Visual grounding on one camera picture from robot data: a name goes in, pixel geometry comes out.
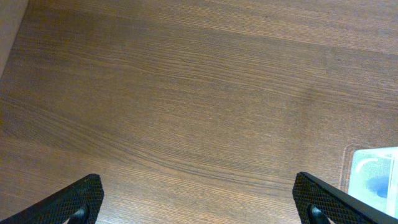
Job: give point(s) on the clear plastic container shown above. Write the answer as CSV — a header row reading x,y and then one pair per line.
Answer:
x,y
373,178

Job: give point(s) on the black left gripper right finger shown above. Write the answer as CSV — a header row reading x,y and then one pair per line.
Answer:
x,y
319,202

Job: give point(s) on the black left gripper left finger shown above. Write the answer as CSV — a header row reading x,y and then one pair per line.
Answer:
x,y
79,202

